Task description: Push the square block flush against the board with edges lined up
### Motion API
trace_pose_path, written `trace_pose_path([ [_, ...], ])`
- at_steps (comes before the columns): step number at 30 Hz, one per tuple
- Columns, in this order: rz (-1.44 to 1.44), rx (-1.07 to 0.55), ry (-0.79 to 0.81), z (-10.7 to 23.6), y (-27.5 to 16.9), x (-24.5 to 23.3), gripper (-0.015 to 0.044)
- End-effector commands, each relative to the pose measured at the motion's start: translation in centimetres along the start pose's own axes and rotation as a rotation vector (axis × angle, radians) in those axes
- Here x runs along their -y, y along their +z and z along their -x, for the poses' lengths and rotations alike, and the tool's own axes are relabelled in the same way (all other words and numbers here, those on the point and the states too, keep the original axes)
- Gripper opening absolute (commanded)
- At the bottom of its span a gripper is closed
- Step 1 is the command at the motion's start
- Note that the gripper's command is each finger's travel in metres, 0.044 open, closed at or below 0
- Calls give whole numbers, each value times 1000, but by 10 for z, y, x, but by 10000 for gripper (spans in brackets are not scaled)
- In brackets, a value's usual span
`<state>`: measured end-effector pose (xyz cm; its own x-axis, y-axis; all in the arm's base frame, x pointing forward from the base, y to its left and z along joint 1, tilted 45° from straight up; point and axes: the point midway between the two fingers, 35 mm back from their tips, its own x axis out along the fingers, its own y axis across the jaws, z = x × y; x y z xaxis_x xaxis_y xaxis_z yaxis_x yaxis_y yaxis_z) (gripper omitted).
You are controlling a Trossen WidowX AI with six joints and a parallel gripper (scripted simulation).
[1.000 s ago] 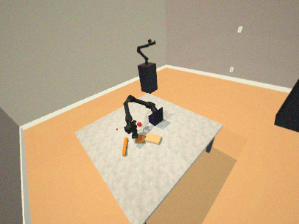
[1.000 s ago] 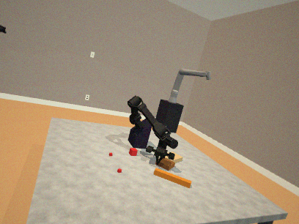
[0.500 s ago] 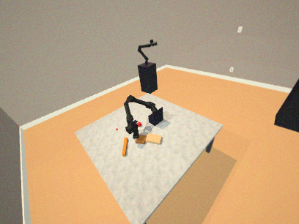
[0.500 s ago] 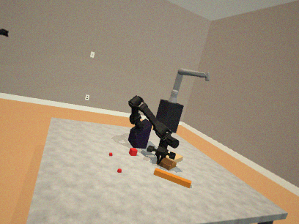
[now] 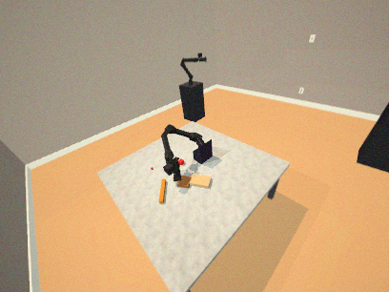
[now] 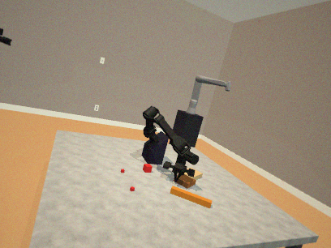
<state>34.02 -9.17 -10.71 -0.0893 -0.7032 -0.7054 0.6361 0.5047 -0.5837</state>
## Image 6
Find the tan square block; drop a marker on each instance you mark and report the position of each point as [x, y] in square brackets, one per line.
[197, 175]

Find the small red cube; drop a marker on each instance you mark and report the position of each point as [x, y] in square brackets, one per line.
[147, 168]

